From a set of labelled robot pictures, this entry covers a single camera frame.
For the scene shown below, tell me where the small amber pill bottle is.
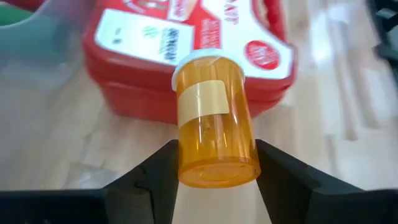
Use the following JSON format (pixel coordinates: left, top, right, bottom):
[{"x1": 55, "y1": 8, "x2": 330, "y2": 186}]
[{"x1": 170, "y1": 48, "x2": 262, "y2": 190}]

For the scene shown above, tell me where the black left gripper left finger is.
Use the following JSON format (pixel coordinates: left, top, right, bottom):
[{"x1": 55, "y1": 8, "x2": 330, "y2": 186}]
[{"x1": 103, "y1": 139, "x2": 180, "y2": 224}]

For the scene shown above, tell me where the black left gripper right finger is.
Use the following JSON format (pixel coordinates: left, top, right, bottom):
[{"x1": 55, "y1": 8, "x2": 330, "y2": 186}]
[{"x1": 255, "y1": 138, "x2": 322, "y2": 224}]

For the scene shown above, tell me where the translucent plastic container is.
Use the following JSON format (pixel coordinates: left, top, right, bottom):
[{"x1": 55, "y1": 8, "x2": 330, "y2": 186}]
[{"x1": 0, "y1": 0, "x2": 96, "y2": 68}]

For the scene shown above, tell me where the red plastic first aid case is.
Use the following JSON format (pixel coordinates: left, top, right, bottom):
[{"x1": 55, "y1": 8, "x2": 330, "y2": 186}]
[{"x1": 82, "y1": 0, "x2": 297, "y2": 125}]

